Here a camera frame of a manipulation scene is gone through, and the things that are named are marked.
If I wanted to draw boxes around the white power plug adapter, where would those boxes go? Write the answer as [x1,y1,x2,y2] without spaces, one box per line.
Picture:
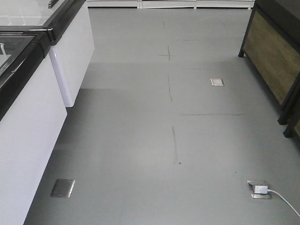
[253,185,269,195]

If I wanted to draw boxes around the white power cable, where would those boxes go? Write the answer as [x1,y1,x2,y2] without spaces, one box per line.
[267,189,300,218]

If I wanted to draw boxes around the white chest freezer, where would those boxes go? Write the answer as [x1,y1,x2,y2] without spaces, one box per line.
[0,0,95,107]
[0,31,67,225]

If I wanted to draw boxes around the near white chest freezer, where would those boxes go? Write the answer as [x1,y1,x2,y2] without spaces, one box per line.
[0,31,67,225]

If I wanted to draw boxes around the open steel floor socket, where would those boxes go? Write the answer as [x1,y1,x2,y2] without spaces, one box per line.
[247,180,272,199]

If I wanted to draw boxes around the steel floor socket cover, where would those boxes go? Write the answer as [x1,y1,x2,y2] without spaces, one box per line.
[51,179,75,198]
[210,78,224,86]

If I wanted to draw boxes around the white store shelving unit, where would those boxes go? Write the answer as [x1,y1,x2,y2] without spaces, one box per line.
[87,0,254,9]

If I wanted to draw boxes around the black wooden produce stand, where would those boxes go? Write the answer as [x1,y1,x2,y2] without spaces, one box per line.
[238,0,300,138]

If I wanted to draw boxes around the steel floor socket cover far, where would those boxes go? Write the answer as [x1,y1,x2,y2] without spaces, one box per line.
[210,78,224,86]

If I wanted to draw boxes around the steel floor socket cover left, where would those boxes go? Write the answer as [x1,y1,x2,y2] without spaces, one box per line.
[51,179,75,198]

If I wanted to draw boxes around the far white chest freezer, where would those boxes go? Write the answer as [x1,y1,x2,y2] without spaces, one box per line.
[0,0,95,107]

